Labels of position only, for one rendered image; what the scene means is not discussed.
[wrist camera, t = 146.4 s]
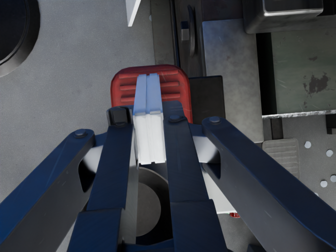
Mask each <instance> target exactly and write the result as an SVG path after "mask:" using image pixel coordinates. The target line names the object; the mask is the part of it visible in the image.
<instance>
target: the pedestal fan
mask: <svg viewBox="0 0 336 252"><path fill-rule="evenodd" d="M40 18H41V14H40V9H39V4H38V1H37V0H0V77H2V76H5V75H7V74H9V73H10V72H12V71H13V70H15V69H16V68H18V67H19V66H20V65H21V64H22V63H23V62H24V61H25V60H26V59H27V57H28V56H29V54H30V53H31V52H32V50H33V48H34V46H35V44H36V41H37V39H38V35H39V31H40Z"/></svg>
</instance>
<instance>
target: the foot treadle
mask: <svg viewBox="0 0 336 252"><path fill-rule="evenodd" d="M270 126H271V137H272V140H264V141H263V142H262V143H261V149H262V150H263V151H265V152H266V153H267V154H268V155H269V156H271V157H272V158H273V159H274V160H275V161H277V162H278V163H279V164H280V165H281V166H283V167H284V168H285V169H286V170H287V171H289V172H290V173H291V174H292V175H293V176H295V177H296V178H297V179H298V180H300V178H301V175H300V160H299V145H298V140H297V139H295V138H285V139H284V135H283V124H282V118H273V119H270Z"/></svg>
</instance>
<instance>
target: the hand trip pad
mask: <svg viewBox="0 0 336 252"><path fill-rule="evenodd" d="M155 73H157V74H158V75H159V82H160V92H161V101H162V102H166V101H179V102H181V104H182V108H183V111H184V115H185V117H187V119H188V122H189V123H191V124H193V115H192V103H191V91H190V82H189V79H188V76H187V74H186V73H185V72H184V71H183V69H181V68H180V67H178V66H176V65H172V64H158V65H145V66H132V67H127V68H123V69H121V70H120V71H119V72H117V73H116V74H115V75H114V77H113V79H112V81H111V85H110V97H111V107H116V106H128V105H134V102H135V94H136V86H137V77H138V76H139V75H144V74H146V75H147V76H149V75H150V74H155Z"/></svg>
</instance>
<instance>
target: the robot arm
mask: <svg viewBox="0 0 336 252"><path fill-rule="evenodd" d="M106 115H107V121H108V129H107V132H105V133H102V134H98V135H95V133H94V131H93V130H91V129H87V128H86V129H83V128H81V129H77V130H76V131H73V132H71V133H70V134H69V135H68V136H67V137H66V138H65V139H64V140H63V141H62V142H61V143H60V144H59V145H58V146H57V147H56V148H55V149H54V150H53V151H52V152H51V153H50V154H49V155H48V156H47V157H46V158H45V159H44V160H43V161H42V162H41V163H40V164H39V165H38V166H37V167H36V168H35V169H34V170H33V171H32V172H31V173H30V174H29V175H28V176H27V177H26V178H25V179H24V180H23V181H22V182H21V183H20V184H19V185H18V186H17V187H16V188H15V189H14V190H13V191H12V192H11V193H10V194H9V195H8V196H7V197H6V198H5V199H4V200H3V201H2V202H1V203H0V252H56V251H57V250H58V248H59V246H60V245H61V243H62V242H63V240H64V238H65V237H66V235H67V234H68V232H69V230H70V229H71V227H72V226H73V224H74V222H75V225H74V228H73V231H72V235H71V238H70V241H69V245H68V248H67V251H66V252H234V251H232V250H230V249H228V248H227V246H226V242H225V239H224V235H223V232H222V228H221V225H220V221H219V218H218V214H217V211H216V207H215V204H214V201H213V199H212V198H211V199H209V195H208V192H207V188H206V184H205V181H204V177H203V173H202V170H201V166H200V162H202V165H203V168H204V169H205V171H206V172H207V173H208V175H209V176H210V177H211V179H212V180H213V181H214V183H215V184H216V185H217V187H218V188H219V189H220V191H221V192H222V193H223V195H224V196H225V197H226V198H227V200H228V201H229V202H230V204H231V205H232V206H233V208H234V209H235V210H236V212H237V213H238V214H239V216H240V217H241V218H242V220H243V221H244V222H245V224H246V225H247V226H248V228H249V229H250V230H251V232H252V233H253V234H254V236H255V237H256V238H257V240H258V241H259V242H260V244H261V245H262V246H263V248H264V249H265V250H266V252H336V211H335V210H334V209H333V208H332V207H331V206H329V205H328V204H327V203H326V202H325V201H323V200H322V199H321V198H320V197H319V196H317V195H316V194H315V193H314V192H313V191H311V190H310V189H309V188H308V187H307V186H305V185H304V184H303V183H302V182H301V181H299V180H298V179H297V178H296V177H295V176H293V175H292V174H291V173H290V172H289V171H287V170H286V169H285V168H284V167H283V166H281V165H280V164H279V163H278V162H277V161H275V160H274V159H273V158H272V157H271V156H269V155H268V154H267V153H266V152H265V151H264V150H262V149H261V148H260V147H259V146H258V145H256V144H255V143H254V142H253V141H252V140H250V139H249V138H248V137H247V136H246V135H244V134H243V133H242V132H241V131H240V130H238V129H237V128H236V127H235V126H234V125H232V124H231V123H230V122H229V121H228V120H226V119H225V118H223V117H219V116H212V117H207V118H205V119H203V120H202V122H201V125H199V124H192V123H189V122H188V119H187V117H186V116H185V114H184V110H183V106H182V103H181V102H179V101H178V100H172V101H162V97H161V88H160V78H159V74H157V73H150V74H149V75H147V74H139V76H138V77H137V82H136V90H135V99H134V105H119V106H114V107H111V108H109V109H108V110H107V111H106ZM165 161H166V167H167V178H168V189H169V200H170V211H171V222H172V233H173V238H171V239H168V240H164V241H161V242H158V243H155V244H151V245H141V244H136V229H137V207H138V185H139V163H141V164H142V165H144V164H151V162H155V163H165ZM87 201H88V204H87V208H86V211H82V209H83V208H84V206H85V205H86V203H87Z"/></svg>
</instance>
